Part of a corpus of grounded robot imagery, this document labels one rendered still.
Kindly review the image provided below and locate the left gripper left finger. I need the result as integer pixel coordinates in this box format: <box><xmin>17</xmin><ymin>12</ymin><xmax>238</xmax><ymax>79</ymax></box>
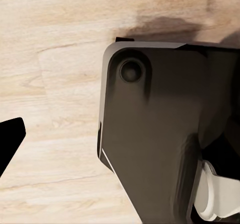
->
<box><xmin>0</xmin><ymin>117</ymin><xmax>26</xmax><ymax>177</ymax></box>

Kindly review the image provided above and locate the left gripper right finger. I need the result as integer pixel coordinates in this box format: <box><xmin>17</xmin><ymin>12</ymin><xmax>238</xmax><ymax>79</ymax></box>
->
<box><xmin>224</xmin><ymin>116</ymin><xmax>240</xmax><ymax>157</ymax></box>

